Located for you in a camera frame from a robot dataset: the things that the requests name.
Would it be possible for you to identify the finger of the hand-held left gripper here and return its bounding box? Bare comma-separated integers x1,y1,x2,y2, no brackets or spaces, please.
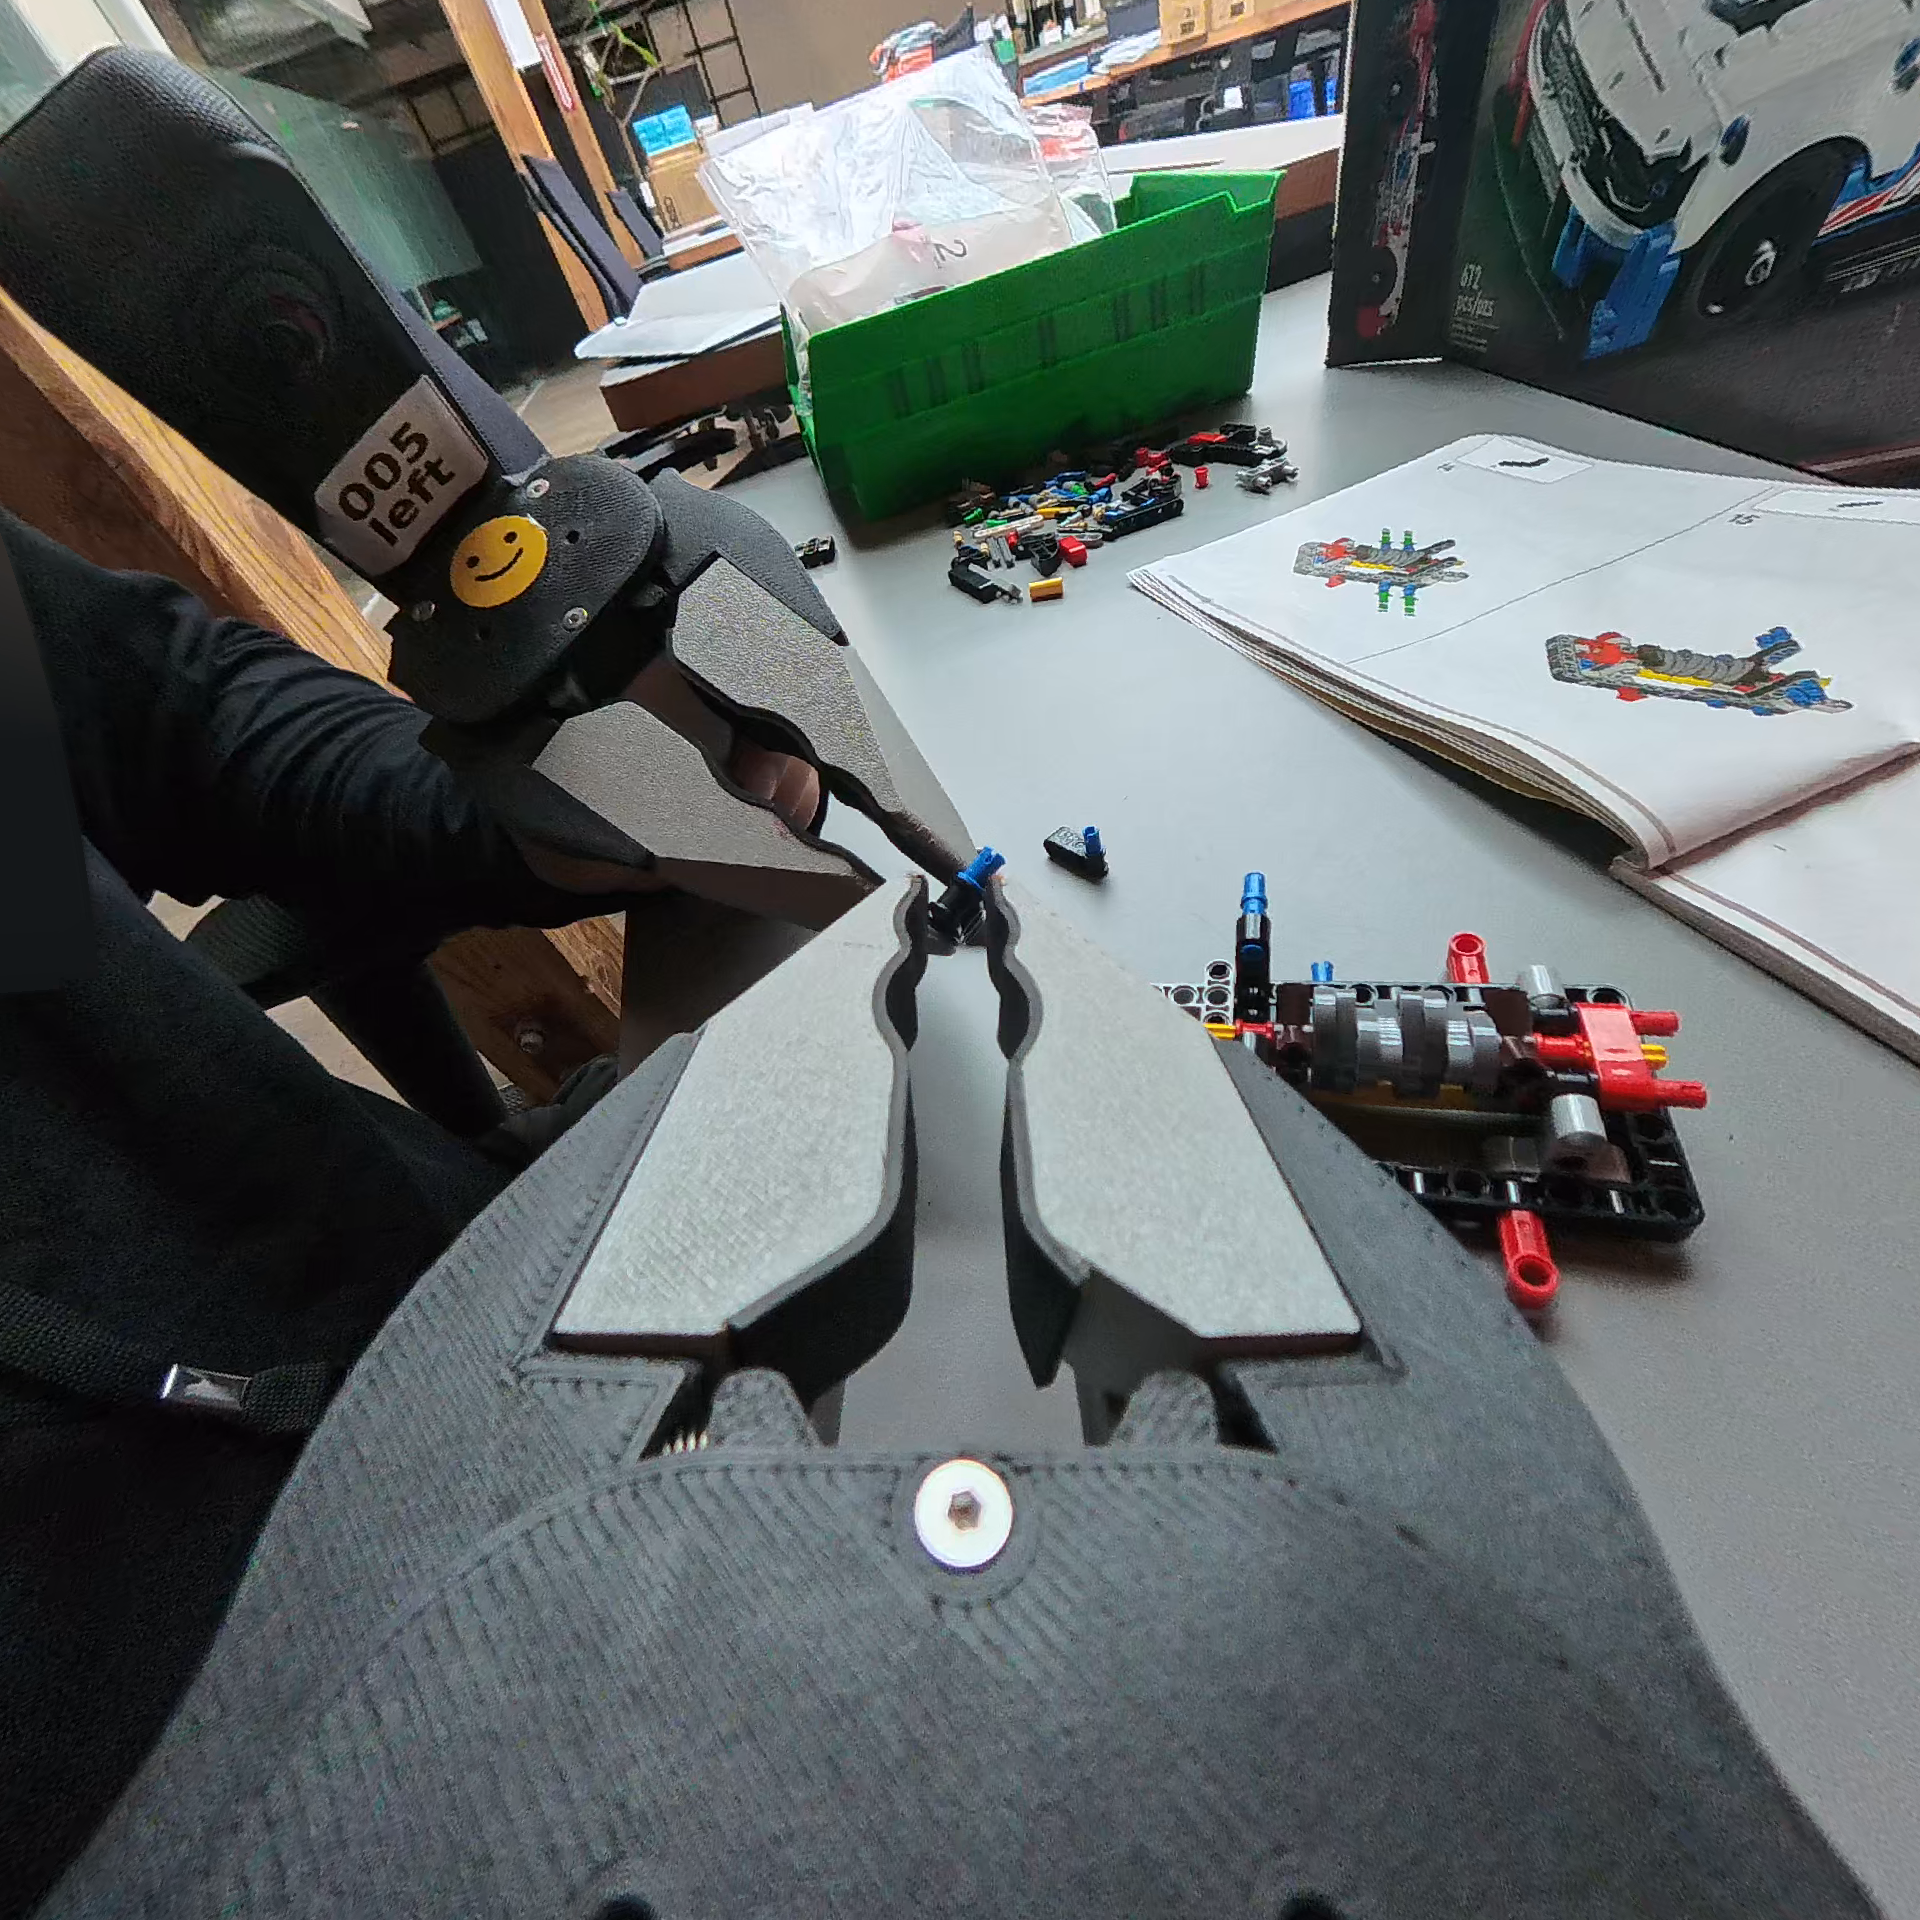
528,702,890,936
662,552,985,889

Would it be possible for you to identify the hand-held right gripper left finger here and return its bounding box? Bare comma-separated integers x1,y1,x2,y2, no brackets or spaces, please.
548,877,928,1402

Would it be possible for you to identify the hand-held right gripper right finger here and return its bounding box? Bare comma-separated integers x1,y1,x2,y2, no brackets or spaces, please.
978,884,1365,1393

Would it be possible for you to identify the lego chassis assembly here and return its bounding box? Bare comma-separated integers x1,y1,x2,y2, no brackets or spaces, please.
1155,872,1713,1315

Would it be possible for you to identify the person's left forearm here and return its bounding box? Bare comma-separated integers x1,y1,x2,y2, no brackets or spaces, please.
0,516,662,939

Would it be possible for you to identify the pile of loose lego parts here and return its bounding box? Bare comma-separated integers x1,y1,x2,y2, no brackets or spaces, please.
941,422,1306,608

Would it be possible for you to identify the lego instruction booklet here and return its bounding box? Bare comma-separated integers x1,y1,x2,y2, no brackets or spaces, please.
1124,432,1920,1067

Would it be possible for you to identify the lego set box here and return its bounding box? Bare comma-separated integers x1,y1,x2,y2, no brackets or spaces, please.
1324,0,1920,490

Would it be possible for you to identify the person's left hand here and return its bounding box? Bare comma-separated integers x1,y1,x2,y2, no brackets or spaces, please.
622,661,830,845

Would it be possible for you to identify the black office chair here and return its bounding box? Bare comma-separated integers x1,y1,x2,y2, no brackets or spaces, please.
517,152,676,324

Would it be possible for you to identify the green plastic bin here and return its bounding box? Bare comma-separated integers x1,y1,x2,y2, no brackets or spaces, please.
780,166,1288,528

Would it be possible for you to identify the clear plastic bag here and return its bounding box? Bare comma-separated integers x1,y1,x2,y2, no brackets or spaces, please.
698,53,1120,328

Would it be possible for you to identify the wooden table leg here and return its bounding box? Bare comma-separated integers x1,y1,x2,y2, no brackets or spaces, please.
0,286,626,1107

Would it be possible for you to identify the shelf of colourful bins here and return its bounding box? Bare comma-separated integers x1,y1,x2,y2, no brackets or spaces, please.
870,0,1353,145

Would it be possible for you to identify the black lanyard strap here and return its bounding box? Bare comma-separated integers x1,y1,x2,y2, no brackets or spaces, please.
0,1275,339,1444

